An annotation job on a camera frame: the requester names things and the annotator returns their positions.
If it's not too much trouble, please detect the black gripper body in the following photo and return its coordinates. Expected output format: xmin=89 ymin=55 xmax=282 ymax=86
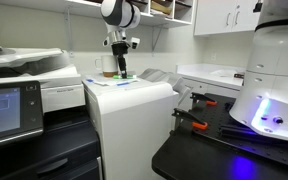
xmin=110 ymin=40 xmax=131 ymax=58

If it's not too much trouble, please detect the green marker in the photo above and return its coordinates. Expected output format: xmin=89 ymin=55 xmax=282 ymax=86
xmin=112 ymin=74 xmax=138 ymax=80

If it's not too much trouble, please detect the white mug with brown base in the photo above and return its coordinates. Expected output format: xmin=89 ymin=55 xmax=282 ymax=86
xmin=94 ymin=54 xmax=119 ymax=78

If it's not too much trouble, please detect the white paper sheet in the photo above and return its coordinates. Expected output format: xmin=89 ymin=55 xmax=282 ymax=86
xmin=85 ymin=76 xmax=142 ymax=88

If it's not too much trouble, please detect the brown folder stack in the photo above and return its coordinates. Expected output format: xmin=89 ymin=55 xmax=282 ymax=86
xmin=150 ymin=0 xmax=174 ymax=16

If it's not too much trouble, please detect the white copier finisher unit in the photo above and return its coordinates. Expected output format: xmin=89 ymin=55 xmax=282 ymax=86
xmin=82 ymin=67 xmax=194 ymax=180

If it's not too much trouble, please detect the white office copier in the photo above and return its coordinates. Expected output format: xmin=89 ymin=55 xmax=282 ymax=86
xmin=0 ymin=45 xmax=102 ymax=180

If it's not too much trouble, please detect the white countertop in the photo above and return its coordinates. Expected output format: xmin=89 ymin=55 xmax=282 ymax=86
xmin=176 ymin=62 xmax=249 ymax=91

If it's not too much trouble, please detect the black clamp with orange tip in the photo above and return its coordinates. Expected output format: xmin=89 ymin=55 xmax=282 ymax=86
xmin=189 ymin=91 xmax=219 ymax=107
xmin=171 ymin=107 xmax=209 ymax=131

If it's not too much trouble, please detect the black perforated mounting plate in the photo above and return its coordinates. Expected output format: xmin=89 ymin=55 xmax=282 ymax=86
xmin=173 ymin=93 xmax=288 ymax=172

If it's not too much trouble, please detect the black cart top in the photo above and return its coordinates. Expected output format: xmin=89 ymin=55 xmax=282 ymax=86
xmin=151 ymin=123 xmax=288 ymax=180

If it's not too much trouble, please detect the copier touch screen panel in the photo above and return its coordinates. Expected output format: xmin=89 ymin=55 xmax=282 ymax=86
xmin=0 ymin=80 xmax=45 ymax=150

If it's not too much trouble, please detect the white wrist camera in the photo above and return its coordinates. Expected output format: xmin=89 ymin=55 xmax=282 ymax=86
xmin=129 ymin=36 xmax=141 ymax=51

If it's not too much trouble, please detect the white shelf bracket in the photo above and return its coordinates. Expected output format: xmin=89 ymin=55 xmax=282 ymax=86
xmin=63 ymin=7 xmax=76 ymax=55
xmin=151 ymin=24 xmax=165 ymax=53

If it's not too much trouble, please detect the white wall mail sorter shelf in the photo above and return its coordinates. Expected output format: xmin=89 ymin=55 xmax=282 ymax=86
xmin=63 ymin=0 xmax=197 ymax=30

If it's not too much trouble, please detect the white wall cabinet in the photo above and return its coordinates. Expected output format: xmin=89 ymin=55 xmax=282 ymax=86
xmin=193 ymin=0 xmax=266 ymax=37

